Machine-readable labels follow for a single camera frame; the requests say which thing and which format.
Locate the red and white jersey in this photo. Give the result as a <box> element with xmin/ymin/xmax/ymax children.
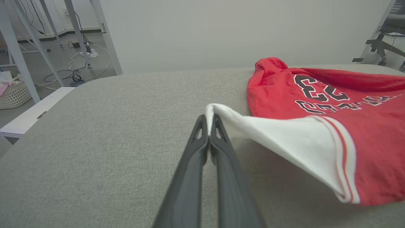
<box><xmin>205</xmin><ymin>57</ymin><xmax>405</xmax><ymax>206</ymax></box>

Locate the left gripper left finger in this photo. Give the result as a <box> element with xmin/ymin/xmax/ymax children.
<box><xmin>152</xmin><ymin>114</ymin><xmax>210</xmax><ymax>228</ymax></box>

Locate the white power strip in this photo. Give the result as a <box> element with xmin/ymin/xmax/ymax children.
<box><xmin>79</xmin><ymin>48</ymin><xmax>99</xmax><ymax>59</ymax></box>

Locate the pink cloth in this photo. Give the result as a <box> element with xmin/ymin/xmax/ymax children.
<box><xmin>0</xmin><ymin>71</ymin><xmax>14</xmax><ymax>96</ymax></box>

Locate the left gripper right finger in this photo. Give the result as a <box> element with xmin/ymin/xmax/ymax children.
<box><xmin>210</xmin><ymin>114</ymin><xmax>267</xmax><ymax>228</ymax></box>

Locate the white metal frame leg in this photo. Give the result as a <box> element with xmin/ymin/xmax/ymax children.
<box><xmin>9</xmin><ymin>0</ymin><xmax>65</xmax><ymax>86</ymax></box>
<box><xmin>0</xmin><ymin>0</ymin><xmax>41</xmax><ymax>104</ymax></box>
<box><xmin>39</xmin><ymin>0</ymin><xmax>64</xmax><ymax>48</ymax></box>
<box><xmin>64</xmin><ymin>0</ymin><xmax>93</xmax><ymax>69</ymax></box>

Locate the black legged stand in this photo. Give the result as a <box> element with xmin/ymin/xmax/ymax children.
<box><xmin>352</xmin><ymin>0</ymin><xmax>405</xmax><ymax>72</ymax></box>

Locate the white floor cable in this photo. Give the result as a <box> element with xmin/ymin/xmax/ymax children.
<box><xmin>34</xmin><ymin>44</ymin><xmax>112</xmax><ymax>91</ymax></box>

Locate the black hanging wall cable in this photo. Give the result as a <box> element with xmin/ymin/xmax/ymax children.
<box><xmin>18</xmin><ymin>0</ymin><xmax>45</xmax><ymax>35</ymax></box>

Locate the dark coiled floor cable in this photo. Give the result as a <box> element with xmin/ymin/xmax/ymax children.
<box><xmin>44</xmin><ymin>65</ymin><xmax>86</xmax><ymax>88</ymax></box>

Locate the white woven laundry basket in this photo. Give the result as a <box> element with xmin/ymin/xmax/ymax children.
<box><xmin>0</xmin><ymin>75</ymin><xmax>33</xmax><ymax>110</ymax></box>

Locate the grey partition end post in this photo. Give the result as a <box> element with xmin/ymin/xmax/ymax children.
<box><xmin>90</xmin><ymin>0</ymin><xmax>123</xmax><ymax>76</ymax></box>

